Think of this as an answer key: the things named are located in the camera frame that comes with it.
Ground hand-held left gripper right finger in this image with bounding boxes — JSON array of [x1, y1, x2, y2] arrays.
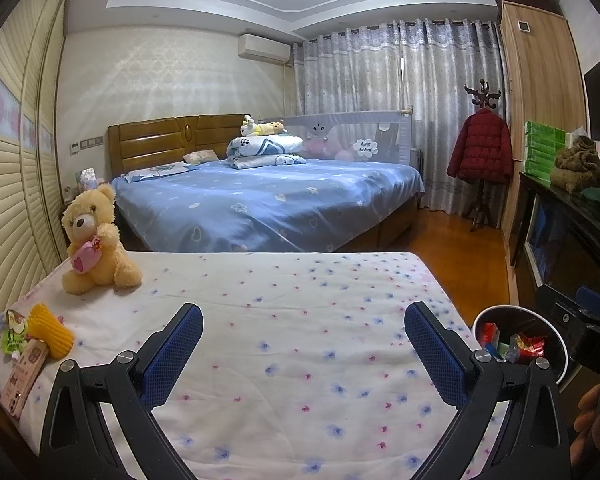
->
[[404, 301, 571, 480]]

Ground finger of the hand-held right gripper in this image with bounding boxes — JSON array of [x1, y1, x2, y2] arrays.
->
[[534, 284, 588, 361], [575, 286, 600, 331]]

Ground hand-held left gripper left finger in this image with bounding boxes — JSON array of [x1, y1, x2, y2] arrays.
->
[[40, 302, 205, 480]]

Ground round trash bin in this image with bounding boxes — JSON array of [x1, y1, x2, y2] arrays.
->
[[471, 305, 573, 386]]

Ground pink and orange snack bag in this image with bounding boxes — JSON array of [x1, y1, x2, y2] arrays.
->
[[507, 332, 546, 363]]

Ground person's right hand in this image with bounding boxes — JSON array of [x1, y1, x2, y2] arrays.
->
[[572, 382, 600, 453]]

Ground dark cabinet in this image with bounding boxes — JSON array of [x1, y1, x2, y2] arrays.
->
[[510, 170, 600, 331]]

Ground yellow teddy bear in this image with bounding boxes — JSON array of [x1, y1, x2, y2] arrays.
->
[[61, 183, 144, 296]]

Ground small yellow foam fruit net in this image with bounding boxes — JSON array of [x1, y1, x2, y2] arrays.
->
[[27, 302, 75, 360]]

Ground brown fuzzy plush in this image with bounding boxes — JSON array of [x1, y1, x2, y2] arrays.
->
[[549, 135, 600, 193]]

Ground beige patterned box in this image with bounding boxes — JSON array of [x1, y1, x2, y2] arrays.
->
[[0, 338, 50, 418]]

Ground stack of green boxes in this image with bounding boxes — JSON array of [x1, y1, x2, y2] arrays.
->
[[522, 120, 567, 186]]

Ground green snack packet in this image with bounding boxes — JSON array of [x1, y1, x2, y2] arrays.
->
[[0, 310, 30, 358]]

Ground red puffer jacket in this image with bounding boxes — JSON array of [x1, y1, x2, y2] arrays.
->
[[446, 108, 513, 184]]

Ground flat blue-white pillow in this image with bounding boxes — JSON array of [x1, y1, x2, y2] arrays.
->
[[120, 161, 198, 181]]

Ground small beige pillow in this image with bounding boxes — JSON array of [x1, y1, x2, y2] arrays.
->
[[182, 149, 219, 165]]

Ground stacked pillows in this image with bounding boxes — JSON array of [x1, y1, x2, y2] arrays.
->
[[226, 135, 308, 170]]

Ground wooden coat rack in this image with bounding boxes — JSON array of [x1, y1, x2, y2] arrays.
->
[[462, 79, 503, 233]]

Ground cream louvred sliding wardrobe doors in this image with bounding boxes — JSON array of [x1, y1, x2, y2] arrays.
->
[[0, 0, 80, 331]]

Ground pink plush toy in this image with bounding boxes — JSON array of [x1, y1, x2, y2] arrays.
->
[[302, 137, 355, 161]]

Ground grey patterned curtain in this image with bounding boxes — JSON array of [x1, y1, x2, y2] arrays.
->
[[292, 17, 506, 216]]

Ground white air conditioner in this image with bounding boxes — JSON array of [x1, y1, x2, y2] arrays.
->
[[238, 34, 291, 63]]

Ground wall switch panel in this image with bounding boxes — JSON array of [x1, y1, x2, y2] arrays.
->
[[70, 136, 105, 155]]

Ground grey mesh bed guard rail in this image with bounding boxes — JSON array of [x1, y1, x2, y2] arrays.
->
[[279, 109, 413, 166]]

